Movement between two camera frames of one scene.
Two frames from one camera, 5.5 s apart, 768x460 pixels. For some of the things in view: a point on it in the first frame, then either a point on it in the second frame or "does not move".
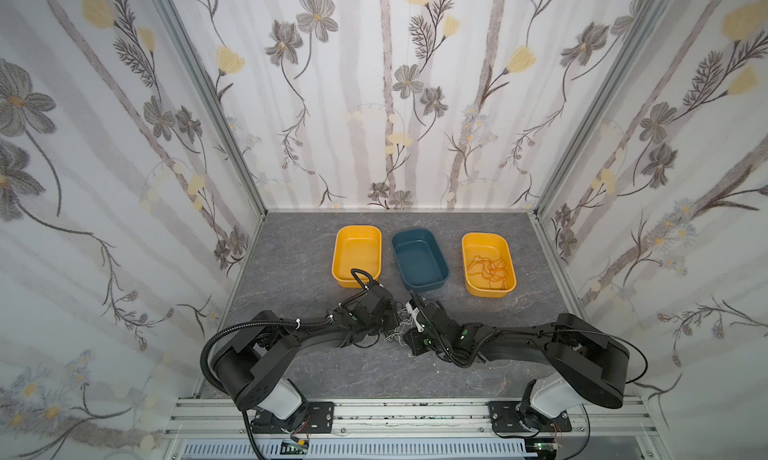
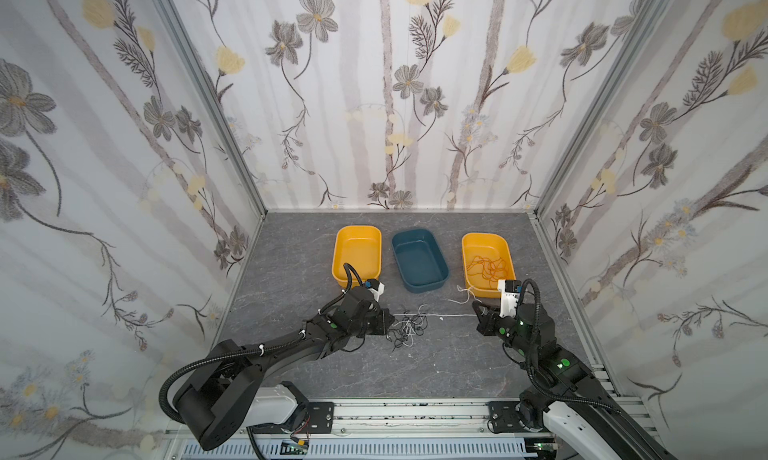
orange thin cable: (492, 270) does not move
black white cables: (404, 322) does not move
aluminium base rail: (603, 429) does not move
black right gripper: (424, 326) to (487, 322)
